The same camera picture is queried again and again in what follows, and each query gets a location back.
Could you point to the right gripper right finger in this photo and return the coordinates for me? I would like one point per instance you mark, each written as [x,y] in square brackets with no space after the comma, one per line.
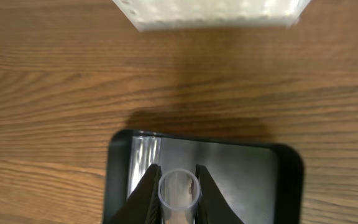
[213,202]

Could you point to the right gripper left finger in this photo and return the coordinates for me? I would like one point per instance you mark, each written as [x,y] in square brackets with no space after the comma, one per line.
[138,202]

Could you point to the black tray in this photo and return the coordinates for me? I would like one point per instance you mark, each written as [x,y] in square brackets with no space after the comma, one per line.
[247,174]

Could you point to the white test tube rack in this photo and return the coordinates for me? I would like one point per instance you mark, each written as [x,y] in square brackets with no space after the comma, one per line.
[210,12]

